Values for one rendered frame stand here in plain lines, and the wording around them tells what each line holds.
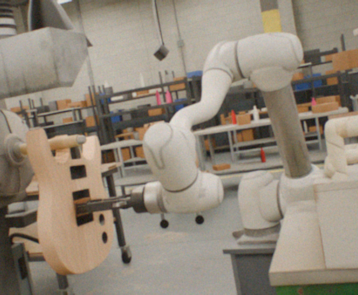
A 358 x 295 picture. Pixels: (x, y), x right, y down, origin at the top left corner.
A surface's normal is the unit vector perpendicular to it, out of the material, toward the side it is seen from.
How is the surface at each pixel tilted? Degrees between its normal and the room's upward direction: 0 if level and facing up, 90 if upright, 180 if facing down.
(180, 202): 125
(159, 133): 48
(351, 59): 90
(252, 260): 90
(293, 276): 90
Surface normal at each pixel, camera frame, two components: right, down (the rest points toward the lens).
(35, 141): -0.32, -0.06
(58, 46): 0.94, -0.14
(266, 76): -0.27, 0.64
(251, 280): -0.41, 0.15
